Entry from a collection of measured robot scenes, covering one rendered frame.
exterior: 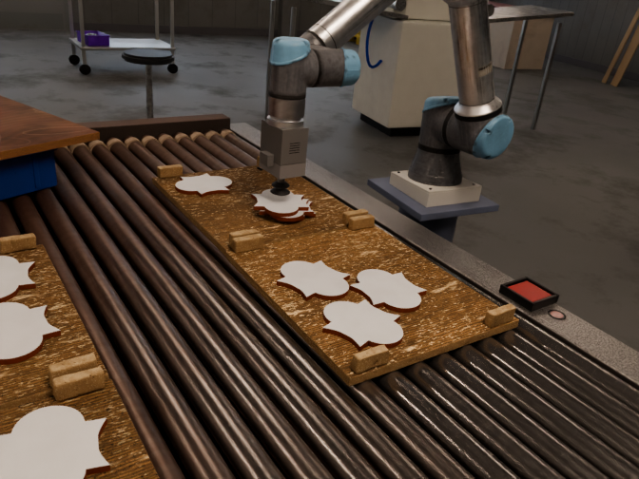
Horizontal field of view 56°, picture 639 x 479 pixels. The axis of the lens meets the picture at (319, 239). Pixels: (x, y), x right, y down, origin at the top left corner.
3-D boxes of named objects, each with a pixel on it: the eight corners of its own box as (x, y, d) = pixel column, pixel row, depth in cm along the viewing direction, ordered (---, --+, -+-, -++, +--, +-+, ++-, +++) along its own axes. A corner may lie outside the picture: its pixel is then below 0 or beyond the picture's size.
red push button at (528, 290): (525, 286, 116) (527, 279, 115) (551, 301, 111) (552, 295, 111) (504, 293, 113) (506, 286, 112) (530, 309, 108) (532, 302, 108)
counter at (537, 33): (447, 43, 1206) (455, -6, 1167) (544, 69, 1000) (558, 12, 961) (412, 42, 1169) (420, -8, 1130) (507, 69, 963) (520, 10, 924)
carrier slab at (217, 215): (279, 167, 162) (279, 162, 162) (371, 228, 132) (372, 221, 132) (152, 183, 144) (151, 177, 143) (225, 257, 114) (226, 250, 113)
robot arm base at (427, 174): (434, 167, 180) (439, 135, 176) (473, 182, 169) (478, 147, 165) (396, 173, 171) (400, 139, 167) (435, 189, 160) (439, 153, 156)
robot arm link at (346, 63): (336, 44, 130) (291, 43, 124) (366, 50, 121) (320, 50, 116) (333, 81, 133) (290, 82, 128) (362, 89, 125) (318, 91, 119)
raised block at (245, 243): (260, 244, 117) (261, 232, 115) (263, 249, 115) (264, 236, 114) (231, 250, 113) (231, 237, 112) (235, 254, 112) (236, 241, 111)
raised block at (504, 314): (506, 316, 101) (510, 301, 100) (514, 321, 100) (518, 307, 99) (482, 323, 98) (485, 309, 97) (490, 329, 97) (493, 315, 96)
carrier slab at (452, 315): (372, 230, 132) (373, 223, 131) (517, 327, 101) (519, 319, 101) (225, 258, 114) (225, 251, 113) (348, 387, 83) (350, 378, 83)
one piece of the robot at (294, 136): (248, 102, 121) (245, 177, 128) (271, 112, 115) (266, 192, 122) (289, 99, 127) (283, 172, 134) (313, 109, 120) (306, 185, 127)
